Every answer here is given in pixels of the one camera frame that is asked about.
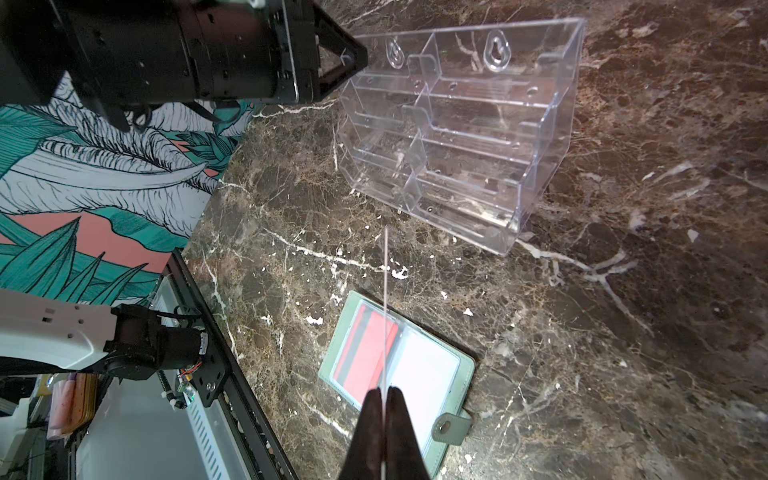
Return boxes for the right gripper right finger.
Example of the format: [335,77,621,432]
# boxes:
[383,386,430,480]

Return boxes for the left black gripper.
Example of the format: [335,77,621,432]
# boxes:
[1,1,368,129]

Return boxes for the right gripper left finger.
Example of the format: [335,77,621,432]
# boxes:
[338,388,383,480]

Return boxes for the clear plastic organizer box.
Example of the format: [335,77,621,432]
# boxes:
[339,18,587,255]

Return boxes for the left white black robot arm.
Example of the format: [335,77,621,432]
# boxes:
[1,1,368,377]

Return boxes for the white slotted cable duct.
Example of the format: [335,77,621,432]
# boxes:
[185,396,250,480]

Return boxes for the black mounting rail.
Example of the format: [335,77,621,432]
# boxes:
[164,251,298,479]

